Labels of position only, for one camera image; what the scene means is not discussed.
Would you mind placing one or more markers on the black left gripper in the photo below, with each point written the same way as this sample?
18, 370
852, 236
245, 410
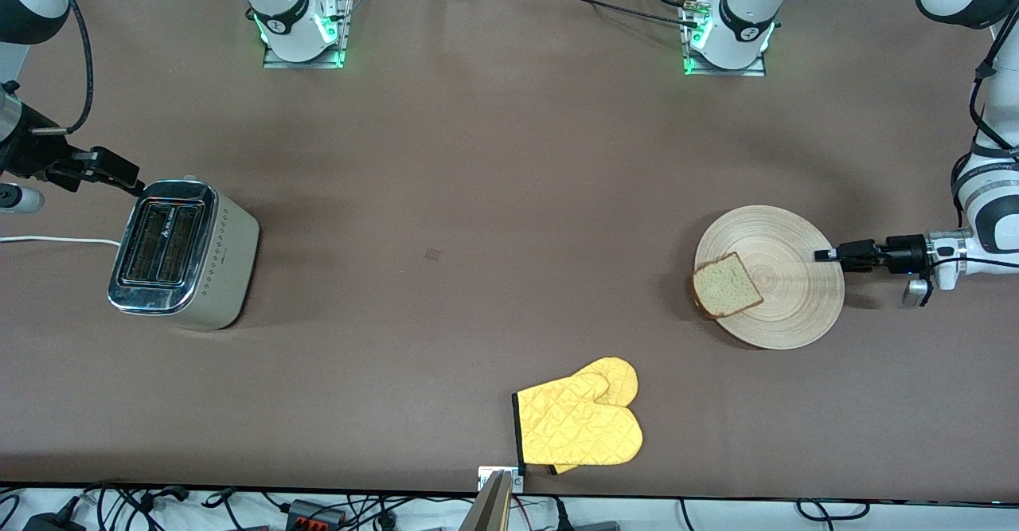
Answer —
904, 254

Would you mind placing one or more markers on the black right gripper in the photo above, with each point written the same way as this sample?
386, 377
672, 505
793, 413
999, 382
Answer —
32, 151

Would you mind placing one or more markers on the round wooden plate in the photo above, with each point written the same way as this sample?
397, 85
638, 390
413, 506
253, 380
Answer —
788, 276

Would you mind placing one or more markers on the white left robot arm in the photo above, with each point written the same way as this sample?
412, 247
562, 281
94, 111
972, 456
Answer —
740, 21

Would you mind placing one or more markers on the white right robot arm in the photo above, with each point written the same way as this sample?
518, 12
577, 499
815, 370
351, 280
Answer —
283, 13

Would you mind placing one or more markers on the slice of brown bread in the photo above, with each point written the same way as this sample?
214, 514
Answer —
726, 286

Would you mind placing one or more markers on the chrome and beige two-slot toaster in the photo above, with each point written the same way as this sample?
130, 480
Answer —
223, 268

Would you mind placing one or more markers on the yellow quilted oven mitt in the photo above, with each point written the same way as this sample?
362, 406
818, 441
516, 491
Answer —
619, 376
577, 427

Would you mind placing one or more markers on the black power adapter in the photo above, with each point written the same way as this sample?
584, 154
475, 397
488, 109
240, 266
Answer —
52, 519

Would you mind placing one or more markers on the black and orange connector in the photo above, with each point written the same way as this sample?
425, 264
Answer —
314, 513

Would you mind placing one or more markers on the angled wooden beam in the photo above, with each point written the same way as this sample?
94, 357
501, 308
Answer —
493, 507

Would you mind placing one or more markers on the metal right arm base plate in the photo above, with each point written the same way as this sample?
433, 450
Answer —
275, 60

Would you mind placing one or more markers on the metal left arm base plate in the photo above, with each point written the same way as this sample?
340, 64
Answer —
760, 69

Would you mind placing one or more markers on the small metal bracket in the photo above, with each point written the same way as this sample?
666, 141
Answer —
484, 477

